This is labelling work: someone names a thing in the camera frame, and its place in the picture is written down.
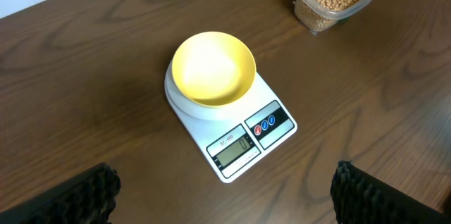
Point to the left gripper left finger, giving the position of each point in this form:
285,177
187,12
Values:
89,197

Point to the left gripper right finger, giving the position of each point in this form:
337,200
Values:
359,198

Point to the white digital kitchen scale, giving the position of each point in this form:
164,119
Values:
233,138

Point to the pale yellow bowl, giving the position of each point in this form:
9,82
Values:
213,69

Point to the soybeans in container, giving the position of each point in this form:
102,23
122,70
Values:
319,15

